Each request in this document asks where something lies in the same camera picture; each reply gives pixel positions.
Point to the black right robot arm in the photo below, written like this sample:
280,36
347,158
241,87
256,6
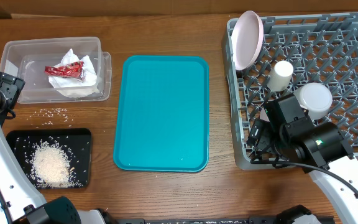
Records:
321,151

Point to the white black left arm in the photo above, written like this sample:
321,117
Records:
22,202

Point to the red snack wrapper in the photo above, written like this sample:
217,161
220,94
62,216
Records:
71,70

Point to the clear plastic bin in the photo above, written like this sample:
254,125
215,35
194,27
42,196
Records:
27,59

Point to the teal plastic tray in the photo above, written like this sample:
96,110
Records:
163,114

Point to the grey-green bowl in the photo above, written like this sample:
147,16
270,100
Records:
316,98

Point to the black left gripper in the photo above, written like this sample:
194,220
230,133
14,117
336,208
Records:
10,87

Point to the white rice pile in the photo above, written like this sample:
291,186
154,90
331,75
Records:
50,166

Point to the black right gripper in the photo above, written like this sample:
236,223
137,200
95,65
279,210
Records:
264,142

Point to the pink small bowl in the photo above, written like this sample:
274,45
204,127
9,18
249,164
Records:
263,115

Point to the pink round plate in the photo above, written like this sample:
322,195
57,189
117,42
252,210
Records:
247,40

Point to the black rectangular tray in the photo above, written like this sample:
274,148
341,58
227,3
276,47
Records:
78,140

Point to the cream cup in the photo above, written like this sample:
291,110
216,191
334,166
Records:
280,76

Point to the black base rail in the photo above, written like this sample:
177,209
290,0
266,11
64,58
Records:
248,220

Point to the white napkin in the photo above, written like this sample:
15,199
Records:
70,84

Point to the grey dishwasher rack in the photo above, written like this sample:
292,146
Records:
322,48

